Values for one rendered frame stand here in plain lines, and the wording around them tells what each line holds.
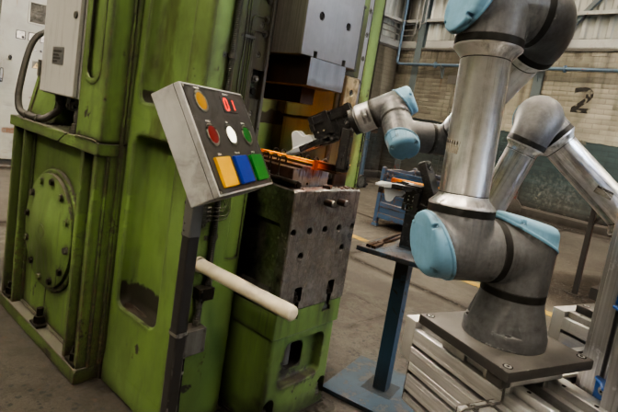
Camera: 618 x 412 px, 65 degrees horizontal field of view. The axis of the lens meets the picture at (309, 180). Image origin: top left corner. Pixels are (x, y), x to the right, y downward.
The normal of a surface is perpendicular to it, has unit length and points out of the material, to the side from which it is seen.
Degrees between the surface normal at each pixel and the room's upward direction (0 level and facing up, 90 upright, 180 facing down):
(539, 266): 90
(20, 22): 90
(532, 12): 102
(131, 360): 90
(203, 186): 90
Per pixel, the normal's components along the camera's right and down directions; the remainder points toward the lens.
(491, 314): -0.66, -0.32
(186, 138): -0.28, 0.08
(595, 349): -0.88, -0.08
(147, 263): -0.65, 0.00
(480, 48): -0.48, 0.69
